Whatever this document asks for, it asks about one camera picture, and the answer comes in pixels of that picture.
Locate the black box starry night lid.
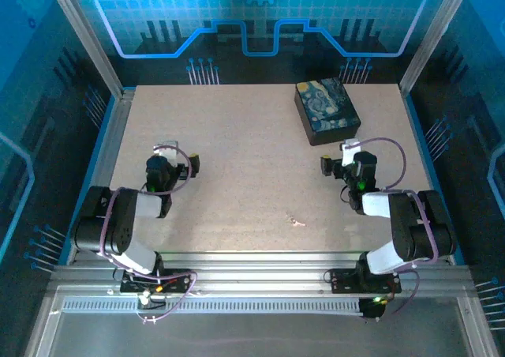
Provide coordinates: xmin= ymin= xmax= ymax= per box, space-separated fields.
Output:
xmin=294 ymin=77 xmax=362 ymax=147

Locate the black base plate right arm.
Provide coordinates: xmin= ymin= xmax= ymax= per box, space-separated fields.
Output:
xmin=328 ymin=268 xmax=403 ymax=295

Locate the black base plate left arm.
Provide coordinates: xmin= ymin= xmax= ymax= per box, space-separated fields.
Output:
xmin=119 ymin=269 xmax=193 ymax=295

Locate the black controller box green light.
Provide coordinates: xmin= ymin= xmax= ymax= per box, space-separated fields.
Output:
xmin=359 ymin=296 xmax=387 ymax=321

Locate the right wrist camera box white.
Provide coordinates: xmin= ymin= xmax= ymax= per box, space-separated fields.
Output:
xmin=340 ymin=137 xmax=361 ymax=167

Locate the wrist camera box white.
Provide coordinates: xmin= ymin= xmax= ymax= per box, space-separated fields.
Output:
xmin=340 ymin=137 xmax=361 ymax=167
xmin=153 ymin=139 xmax=181 ymax=164

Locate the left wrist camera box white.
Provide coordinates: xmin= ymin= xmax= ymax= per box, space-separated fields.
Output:
xmin=153 ymin=139 xmax=181 ymax=164

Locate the aluminium side rail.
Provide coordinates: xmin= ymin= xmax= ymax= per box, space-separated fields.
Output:
xmin=65 ymin=89 xmax=136 ymax=265

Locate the aluminium cross rail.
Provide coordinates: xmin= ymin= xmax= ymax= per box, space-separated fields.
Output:
xmin=50 ymin=250 xmax=475 ymax=295

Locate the slotted grey cable duct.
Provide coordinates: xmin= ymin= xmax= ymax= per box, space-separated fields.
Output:
xmin=62 ymin=298 xmax=365 ymax=315

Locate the aluminium frame post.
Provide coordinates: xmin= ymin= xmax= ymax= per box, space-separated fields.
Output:
xmin=44 ymin=0 xmax=136 ymax=100
xmin=398 ymin=0 xmax=477 ymax=98

